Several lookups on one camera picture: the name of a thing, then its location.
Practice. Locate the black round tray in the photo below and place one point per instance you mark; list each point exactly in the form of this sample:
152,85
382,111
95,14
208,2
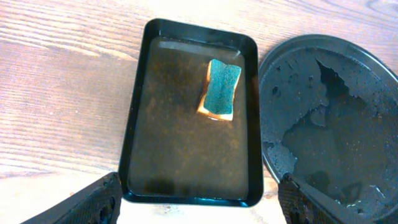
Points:
329,117

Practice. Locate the black rectangular tray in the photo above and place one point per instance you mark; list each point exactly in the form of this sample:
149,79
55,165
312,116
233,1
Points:
173,154

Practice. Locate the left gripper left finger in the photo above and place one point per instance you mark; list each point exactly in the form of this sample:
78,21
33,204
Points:
98,203

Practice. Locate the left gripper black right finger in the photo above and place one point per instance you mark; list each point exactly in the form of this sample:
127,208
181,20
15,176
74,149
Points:
302,203

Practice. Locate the green and yellow sponge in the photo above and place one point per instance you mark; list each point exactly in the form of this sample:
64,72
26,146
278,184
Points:
217,97

